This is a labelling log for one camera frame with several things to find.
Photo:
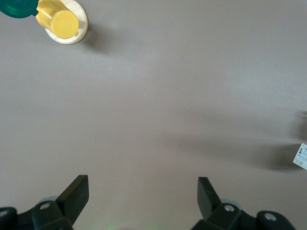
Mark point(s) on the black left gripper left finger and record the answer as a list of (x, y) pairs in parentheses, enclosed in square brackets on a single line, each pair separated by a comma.
[(52, 213)]

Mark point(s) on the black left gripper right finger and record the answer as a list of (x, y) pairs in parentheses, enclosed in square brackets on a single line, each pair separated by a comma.
[(223, 215)]

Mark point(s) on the blue milk carton green cap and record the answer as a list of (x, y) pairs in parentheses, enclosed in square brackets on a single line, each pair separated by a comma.
[(302, 157)]

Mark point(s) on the yellow plastic cup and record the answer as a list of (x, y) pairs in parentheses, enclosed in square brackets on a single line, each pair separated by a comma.
[(63, 24)]

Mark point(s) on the round wooden cup stand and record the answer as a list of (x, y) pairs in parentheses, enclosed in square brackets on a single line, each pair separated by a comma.
[(82, 21)]

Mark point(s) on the dark green plastic cup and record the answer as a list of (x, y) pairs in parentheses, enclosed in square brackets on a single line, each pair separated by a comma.
[(16, 8)]

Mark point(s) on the brown table cover sheet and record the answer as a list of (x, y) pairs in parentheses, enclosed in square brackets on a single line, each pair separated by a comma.
[(153, 107)]

